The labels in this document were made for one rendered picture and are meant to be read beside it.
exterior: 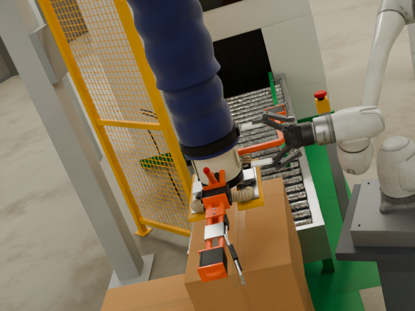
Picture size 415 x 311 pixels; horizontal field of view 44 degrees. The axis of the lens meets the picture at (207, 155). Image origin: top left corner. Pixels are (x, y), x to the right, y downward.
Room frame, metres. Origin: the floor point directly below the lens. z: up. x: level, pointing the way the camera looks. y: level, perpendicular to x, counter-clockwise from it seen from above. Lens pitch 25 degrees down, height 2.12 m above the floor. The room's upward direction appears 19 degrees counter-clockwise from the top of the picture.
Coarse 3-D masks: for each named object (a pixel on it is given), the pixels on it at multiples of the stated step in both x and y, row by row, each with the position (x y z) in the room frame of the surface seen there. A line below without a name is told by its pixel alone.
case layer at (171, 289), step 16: (112, 288) 2.19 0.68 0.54; (128, 288) 2.14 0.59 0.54; (144, 288) 2.10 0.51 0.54; (160, 288) 2.06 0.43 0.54; (176, 288) 2.02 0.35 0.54; (112, 304) 2.06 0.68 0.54; (128, 304) 2.02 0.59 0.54; (144, 304) 1.98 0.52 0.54; (160, 304) 1.94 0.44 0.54; (176, 304) 1.91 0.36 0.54; (192, 304) 1.87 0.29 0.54
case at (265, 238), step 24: (264, 192) 1.94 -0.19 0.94; (240, 216) 1.82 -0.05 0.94; (264, 216) 1.77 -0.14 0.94; (288, 216) 1.81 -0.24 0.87; (192, 240) 1.77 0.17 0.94; (240, 240) 1.66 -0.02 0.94; (264, 240) 1.61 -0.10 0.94; (288, 240) 1.56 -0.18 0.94; (192, 264) 1.61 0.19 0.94; (240, 264) 1.52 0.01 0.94; (264, 264) 1.48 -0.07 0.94; (288, 264) 1.44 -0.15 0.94; (192, 288) 1.52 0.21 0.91; (216, 288) 1.50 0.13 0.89; (240, 288) 1.48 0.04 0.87; (264, 288) 1.46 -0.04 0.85; (288, 288) 1.44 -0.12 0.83
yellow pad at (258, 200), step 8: (248, 168) 1.82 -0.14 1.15; (256, 168) 1.84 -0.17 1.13; (256, 176) 1.77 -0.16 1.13; (240, 184) 1.75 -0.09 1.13; (248, 184) 1.69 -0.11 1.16; (256, 184) 1.71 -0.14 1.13; (256, 192) 1.66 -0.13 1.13; (256, 200) 1.61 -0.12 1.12; (240, 208) 1.60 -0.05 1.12; (248, 208) 1.60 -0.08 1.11
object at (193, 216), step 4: (196, 176) 1.93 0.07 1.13; (192, 180) 1.92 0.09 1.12; (196, 180) 1.90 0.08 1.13; (192, 184) 1.89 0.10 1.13; (192, 188) 1.85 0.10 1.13; (192, 196) 1.79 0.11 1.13; (196, 196) 1.73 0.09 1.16; (200, 196) 1.72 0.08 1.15; (192, 200) 1.76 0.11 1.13; (188, 212) 1.68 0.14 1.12; (192, 212) 1.66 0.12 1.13; (196, 212) 1.66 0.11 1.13; (200, 212) 1.65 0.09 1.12; (204, 212) 1.64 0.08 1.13; (188, 216) 1.66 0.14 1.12; (192, 216) 1.65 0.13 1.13; (196, 216) 1.64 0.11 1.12; (200, 216) 1.63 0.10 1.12; (204, 216) 1.63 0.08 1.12; (188, 220) 1.64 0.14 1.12; (192, 220) 1.64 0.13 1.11; (196, 220) 1.63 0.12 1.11
